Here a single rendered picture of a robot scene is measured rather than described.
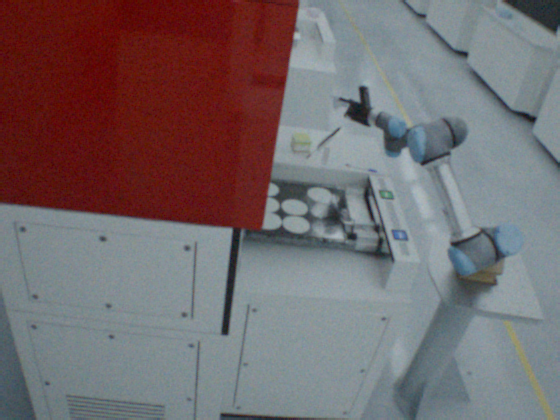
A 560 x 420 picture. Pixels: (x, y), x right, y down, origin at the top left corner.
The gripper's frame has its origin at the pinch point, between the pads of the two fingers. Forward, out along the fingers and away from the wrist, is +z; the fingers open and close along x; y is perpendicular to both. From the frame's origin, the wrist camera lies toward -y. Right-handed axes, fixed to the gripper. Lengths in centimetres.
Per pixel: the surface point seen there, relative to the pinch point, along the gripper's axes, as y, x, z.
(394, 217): 32, -10, -52
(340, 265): 53, -29, -49
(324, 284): 57, -40, -53
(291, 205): 43, -31, -20
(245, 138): 7, -102, -57
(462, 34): -112, 556, 242
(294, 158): 29.7, -17.3, -2.5
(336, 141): 20.7, 9.9, 0.1
